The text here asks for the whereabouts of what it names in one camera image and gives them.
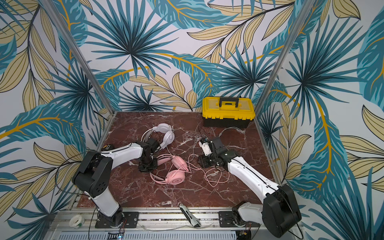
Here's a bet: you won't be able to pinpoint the white grey headphones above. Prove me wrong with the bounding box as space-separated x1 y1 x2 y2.
141 123 175 150

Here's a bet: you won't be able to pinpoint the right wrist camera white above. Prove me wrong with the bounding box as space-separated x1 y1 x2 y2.
199 138 212 156

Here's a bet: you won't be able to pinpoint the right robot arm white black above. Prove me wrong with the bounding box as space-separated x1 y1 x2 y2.
199 137 302 238

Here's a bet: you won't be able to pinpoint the white headphone cable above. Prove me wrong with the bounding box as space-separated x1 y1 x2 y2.
191 126 250 157

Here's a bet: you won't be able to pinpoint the white tape roll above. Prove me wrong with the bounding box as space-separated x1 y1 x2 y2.
69 215 85 229

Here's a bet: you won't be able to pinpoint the pink headphones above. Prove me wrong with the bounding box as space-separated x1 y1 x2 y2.
150 154 190 185

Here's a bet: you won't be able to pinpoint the grey utility knife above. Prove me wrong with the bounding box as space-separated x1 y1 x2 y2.
179 203 202 228

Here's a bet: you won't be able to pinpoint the aluminium front rail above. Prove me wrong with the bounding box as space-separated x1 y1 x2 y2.
44 206 304 240

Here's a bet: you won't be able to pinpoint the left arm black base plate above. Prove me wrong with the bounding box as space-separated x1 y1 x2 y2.
95 212 139 230

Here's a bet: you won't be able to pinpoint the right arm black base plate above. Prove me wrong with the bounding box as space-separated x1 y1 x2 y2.
218 211 247 228

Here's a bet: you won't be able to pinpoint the yellow black toolbox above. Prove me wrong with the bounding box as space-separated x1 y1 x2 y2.
202 97 256 129

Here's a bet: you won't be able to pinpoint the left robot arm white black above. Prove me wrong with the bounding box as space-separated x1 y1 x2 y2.
73 138 160 219

